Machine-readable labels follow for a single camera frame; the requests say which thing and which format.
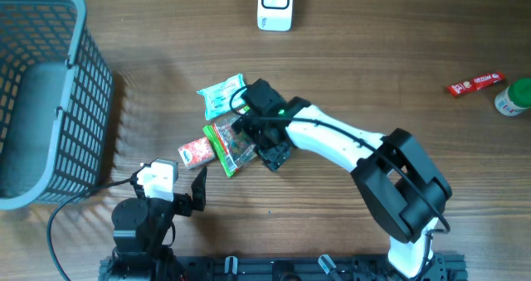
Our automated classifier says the red white small packet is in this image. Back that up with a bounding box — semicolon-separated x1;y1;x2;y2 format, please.
178;137;216;169

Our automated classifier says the green snack bag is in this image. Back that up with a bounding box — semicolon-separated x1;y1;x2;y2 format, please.
202;113;257;177

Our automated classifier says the mint green wipes pack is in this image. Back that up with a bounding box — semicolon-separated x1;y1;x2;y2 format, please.
197;74;246;120

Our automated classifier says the red Nescafe sachet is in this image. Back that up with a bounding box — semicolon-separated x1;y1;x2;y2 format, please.
446;72;505;97

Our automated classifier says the green lid white jar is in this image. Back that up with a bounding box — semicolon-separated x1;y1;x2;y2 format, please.
494;78;531;117

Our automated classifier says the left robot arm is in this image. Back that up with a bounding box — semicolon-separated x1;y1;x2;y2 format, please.
98;167;207;281

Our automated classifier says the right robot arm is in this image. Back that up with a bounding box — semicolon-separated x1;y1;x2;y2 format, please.
230;79;452;280

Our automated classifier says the white barcode scanner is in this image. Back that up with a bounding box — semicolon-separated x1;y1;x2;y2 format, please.
256;0;294;31

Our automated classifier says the grey plastic mesh basket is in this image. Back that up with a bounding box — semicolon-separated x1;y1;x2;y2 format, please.
1;0;114;211

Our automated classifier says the left camera black cable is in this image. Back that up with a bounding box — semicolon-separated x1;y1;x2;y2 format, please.
46;177;138;281

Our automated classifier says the camera black cable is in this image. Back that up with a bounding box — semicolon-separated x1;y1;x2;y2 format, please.
46;177;138;281
228;84;451;280

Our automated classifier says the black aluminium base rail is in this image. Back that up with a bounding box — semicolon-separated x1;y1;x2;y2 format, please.
98;253;469;281

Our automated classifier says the right camera black cable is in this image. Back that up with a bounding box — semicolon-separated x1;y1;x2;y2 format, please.
228;84;451;280

